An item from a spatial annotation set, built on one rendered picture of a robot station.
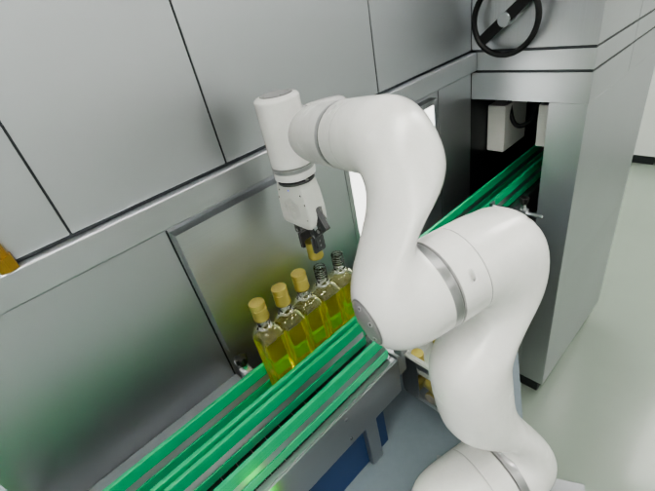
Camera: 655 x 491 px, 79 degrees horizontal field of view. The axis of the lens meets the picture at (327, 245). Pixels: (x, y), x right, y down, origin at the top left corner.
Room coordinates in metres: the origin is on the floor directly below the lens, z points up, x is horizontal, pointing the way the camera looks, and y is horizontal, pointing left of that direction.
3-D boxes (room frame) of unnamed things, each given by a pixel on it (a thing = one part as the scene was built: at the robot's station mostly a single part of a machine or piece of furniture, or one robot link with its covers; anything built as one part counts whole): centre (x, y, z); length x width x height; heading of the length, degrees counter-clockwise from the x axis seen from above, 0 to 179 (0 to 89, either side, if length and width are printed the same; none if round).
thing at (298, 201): (0.75, 0.03, 1.49); 0.10 x 0.07 x 0.11; 36
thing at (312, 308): (0.72, 0.08, 1.16); 0.06 x 0.06 x 0.21; 37
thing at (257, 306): (0.65, 0.17, 1.31); 0.04 x 0.04 x 0.04
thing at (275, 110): (0.75, 0.03, 1.64); 0.09 x 0.08 x 0.13; 110
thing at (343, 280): (0.79, -0.02, 1.16); 0.06 x 0.06 x 0.21; 37
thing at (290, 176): (0.75, 0.03, 1.55); 0.09 x 0.08 x 0.03; 36
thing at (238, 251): (0.99, -0.06, 1.32); 0.90 x 0.03 x 0.34; 126
